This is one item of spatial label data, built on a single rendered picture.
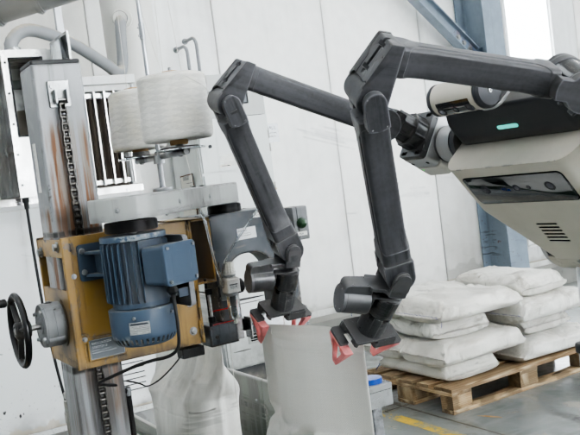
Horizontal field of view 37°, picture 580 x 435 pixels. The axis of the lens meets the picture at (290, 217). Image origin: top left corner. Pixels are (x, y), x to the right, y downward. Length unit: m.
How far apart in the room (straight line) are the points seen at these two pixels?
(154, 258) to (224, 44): 5.04
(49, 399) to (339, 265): 3.08
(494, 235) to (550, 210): 6.21
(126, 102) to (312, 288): 4.97
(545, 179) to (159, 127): 0.85
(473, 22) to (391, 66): 6.72
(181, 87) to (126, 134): 0.30
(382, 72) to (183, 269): 0.70
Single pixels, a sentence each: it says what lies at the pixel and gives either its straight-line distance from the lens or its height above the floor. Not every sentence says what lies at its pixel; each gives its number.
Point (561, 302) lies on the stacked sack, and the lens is 5.42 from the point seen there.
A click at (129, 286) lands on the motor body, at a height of 1.22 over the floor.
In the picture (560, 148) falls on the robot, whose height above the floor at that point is 1.40.
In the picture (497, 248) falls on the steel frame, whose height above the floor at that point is 0.49.
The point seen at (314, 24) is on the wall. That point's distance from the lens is 7.26.
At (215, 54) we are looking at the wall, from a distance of 6.77.
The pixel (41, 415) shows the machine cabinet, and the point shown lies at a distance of 4.95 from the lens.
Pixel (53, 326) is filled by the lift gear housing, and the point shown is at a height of 1.13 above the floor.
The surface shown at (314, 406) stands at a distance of 1.94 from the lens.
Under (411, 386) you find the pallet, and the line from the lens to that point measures 5.10.
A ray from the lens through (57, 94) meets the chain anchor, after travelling 2.13.
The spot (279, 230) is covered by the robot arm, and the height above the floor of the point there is 1.29.
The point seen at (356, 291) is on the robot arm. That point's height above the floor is 1.18.
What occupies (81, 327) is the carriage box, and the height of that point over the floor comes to 1.13.
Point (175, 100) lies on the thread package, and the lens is 1.96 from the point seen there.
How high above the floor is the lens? 1.42
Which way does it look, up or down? 3 degrees down
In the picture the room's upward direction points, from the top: 7 degrees counter-clockwise
